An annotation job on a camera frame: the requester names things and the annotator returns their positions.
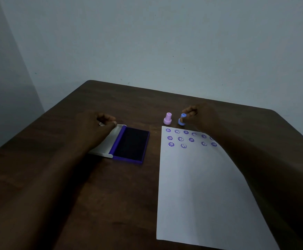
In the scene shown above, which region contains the white paper sheet with stamps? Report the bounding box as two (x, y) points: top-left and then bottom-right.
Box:
(156, 126), (280, 250)

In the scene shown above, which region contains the person's left forearm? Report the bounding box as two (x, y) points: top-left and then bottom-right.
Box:
(0, 139), (92, 250)

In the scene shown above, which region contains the purple ink pad with white lid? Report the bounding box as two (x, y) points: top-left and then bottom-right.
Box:
(89, 124), (150, 165)

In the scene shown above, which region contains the person's left hand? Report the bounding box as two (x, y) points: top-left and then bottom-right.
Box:
(73, 111), (118, 152)

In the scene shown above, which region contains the person's right hand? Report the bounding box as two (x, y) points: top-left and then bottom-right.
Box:
(181, 104), (225, 136)

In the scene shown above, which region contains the person's right forearm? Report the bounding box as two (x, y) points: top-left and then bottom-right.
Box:
(211, 125), (303, 250)

